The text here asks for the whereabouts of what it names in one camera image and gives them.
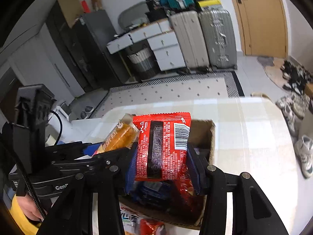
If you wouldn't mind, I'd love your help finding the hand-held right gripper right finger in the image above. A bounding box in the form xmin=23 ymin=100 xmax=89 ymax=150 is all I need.
xmin=186 ymin=144 xmax=289 ymax=235

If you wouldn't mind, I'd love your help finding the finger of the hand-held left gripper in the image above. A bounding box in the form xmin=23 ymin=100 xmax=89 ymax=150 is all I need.
xmin=51 ymin=147 xmax=134 ymax=174
xmin=45 ymin=141 xmax=103 ymax=161

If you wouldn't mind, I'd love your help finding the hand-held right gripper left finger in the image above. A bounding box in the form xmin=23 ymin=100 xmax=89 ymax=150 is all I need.
xmin=43 ymin=147 xmax=140 ymax=235

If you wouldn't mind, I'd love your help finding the orange bread packet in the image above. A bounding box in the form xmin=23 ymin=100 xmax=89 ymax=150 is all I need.
xmin=93 ymin=114 xmax=140 ymax=156

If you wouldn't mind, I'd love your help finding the brown cardboard box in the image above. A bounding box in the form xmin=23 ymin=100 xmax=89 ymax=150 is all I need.
xmin=119 ymin=119 xmax=216 ymax=230

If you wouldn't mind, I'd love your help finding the red black-window snack packet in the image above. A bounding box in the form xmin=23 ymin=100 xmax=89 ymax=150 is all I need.
xmin=132 ymin=112 xmax=192 ymax=182

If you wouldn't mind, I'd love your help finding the person's left forearm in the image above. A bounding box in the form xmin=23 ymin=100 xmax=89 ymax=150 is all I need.
xmin=8 ymin=195 xmax=42 ymax=235

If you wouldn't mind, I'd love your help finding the person's left hand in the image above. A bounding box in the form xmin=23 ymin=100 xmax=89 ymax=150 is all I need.
xmin=20 ymin=195 xmax=47 ymax=223

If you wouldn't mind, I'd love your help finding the white side table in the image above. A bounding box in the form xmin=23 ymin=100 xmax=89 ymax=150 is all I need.
xmin=70 ymin=117 xmax=104 ymax=144

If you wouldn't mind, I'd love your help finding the red blue-label snack packet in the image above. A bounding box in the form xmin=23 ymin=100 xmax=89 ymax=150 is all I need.
xmin=171 ymin=174 xmax=205 ymax=216

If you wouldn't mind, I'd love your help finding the blue snack packet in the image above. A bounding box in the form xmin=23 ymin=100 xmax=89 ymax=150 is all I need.
xmin=131 ymin=180 xmax=175 ymax=210

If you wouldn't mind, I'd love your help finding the pair of grey slippers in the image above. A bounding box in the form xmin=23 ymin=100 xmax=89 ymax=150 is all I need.
xmin=80 ymin=106 xmax=95 ymax=118

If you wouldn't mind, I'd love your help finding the white noodle snack packet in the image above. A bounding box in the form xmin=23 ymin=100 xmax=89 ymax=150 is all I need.
xmin=120 ymin=205 xmax=140 ymax=235

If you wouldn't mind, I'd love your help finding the white red snack packet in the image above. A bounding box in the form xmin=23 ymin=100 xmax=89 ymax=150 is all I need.
xmin=137 ymin=218 xmax=167 ymax=235

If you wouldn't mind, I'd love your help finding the white cabinet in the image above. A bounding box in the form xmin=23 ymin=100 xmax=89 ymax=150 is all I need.
xmin=0 ymin=24 xmax=86 ymax=99

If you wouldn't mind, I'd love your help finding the patterned floor rug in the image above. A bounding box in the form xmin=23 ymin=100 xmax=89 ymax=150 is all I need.
xmin=98 ymin=71 xmax=245 ymax=118

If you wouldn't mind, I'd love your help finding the black cabinet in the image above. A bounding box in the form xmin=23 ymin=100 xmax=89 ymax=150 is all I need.
xmin=45 ymin=9 xmax=130 ymax=91

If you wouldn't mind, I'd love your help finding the striped laundry basket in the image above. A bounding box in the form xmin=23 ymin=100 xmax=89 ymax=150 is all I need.
xmin=127 ymin=46 xmax=160 ymax=79

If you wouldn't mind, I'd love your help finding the pile of floor sneakers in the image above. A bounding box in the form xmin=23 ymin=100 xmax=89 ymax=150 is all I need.
xmin=275 ymin=60 xmax=313 ymax=179

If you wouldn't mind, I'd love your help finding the white drawer desk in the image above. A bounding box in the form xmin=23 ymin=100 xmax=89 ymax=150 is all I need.
xmin=106 ymin=18 xmax=187 ymax=72

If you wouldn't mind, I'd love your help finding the beige round door mat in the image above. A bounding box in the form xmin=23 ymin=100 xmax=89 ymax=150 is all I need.
xmin=263 ymin=58 xmax=298 ymax=90

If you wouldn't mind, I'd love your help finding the flat cardboard sheet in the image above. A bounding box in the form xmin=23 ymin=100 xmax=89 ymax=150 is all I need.
xmin=57 ymin=0 xmax=84 ymax=28

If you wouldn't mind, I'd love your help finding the small grey door mat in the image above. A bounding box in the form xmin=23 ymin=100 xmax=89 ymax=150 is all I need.
xmin=257 ymin=56 xmax=274 ymax=67

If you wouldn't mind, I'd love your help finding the beige suitcase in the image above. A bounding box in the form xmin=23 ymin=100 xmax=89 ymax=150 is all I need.
xmin=169 ymin=10 xmax=211 ymax=70

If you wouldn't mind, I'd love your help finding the silver suitcase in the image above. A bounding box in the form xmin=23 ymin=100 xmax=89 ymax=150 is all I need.
xmin=198 ymin=8 xmax=238 ymax=70

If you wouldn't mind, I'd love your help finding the brown paper bag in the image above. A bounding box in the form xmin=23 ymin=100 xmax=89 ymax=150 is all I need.
xmin=90 ymin=0 xmax=103 ymax=12

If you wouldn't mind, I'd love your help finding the black bag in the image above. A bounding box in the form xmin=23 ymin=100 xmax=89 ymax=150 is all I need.
xmin=145 ymin=0 xmax=170 ymax=23

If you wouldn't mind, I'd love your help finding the yellow black box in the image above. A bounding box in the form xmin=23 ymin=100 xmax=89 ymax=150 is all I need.
xmin=197 ymin=0 xmax=222 ymax=12

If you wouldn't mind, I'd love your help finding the wooden door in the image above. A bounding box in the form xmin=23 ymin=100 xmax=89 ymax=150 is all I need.
xmin=225 ymin=0 xmax=288 ymax=57

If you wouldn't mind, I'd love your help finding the black cable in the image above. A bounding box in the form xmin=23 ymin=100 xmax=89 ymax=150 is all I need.
xmin=49 ymin=110 xmax=63 ymax=145

